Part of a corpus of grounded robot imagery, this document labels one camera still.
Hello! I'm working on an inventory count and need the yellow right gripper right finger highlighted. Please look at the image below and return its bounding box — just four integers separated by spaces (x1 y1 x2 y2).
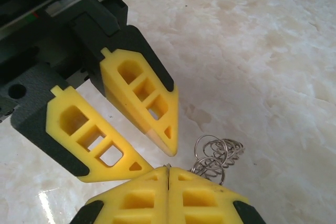
167 167 266 224

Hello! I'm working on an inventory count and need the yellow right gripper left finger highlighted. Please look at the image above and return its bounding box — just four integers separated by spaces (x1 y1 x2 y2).
73 167 169 224

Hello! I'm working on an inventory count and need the silver keyring disc with rings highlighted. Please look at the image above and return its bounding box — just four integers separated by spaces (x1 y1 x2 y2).
164 134 246 190

